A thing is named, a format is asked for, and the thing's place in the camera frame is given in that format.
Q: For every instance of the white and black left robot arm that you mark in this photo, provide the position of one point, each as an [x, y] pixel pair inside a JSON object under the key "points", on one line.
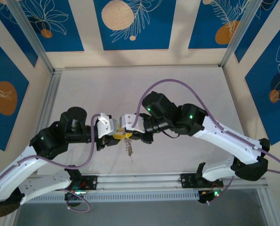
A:
{"points": [[48, 186]]}

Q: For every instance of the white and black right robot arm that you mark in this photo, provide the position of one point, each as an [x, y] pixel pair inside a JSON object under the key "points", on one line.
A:
{"points": [[229, 143]]}

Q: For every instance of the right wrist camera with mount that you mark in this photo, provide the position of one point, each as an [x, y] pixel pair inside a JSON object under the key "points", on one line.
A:
{"points": [[130, 122]]}

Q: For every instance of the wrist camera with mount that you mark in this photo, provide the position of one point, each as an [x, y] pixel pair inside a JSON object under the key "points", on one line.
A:
{"points": [[107, 127], [130, 122]]}

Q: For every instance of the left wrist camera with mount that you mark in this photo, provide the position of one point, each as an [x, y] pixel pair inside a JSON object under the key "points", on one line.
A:
{"points": [[107, 127]]}

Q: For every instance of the long aluminium frame rail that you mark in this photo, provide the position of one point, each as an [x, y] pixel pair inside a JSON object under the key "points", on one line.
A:
{"points": [[140, 181]]}

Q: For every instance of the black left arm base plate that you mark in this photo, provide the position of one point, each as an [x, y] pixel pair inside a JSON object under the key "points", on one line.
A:
{"points": [[90, 182]]}

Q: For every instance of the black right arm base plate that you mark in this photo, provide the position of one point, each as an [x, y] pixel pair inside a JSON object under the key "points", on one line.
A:
{"points": [[187, 180]]}

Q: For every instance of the aluminium frame post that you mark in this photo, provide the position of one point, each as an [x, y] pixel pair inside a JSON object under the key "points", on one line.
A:
{"points": [[266, 216], [29, 30], [239, 30]]}

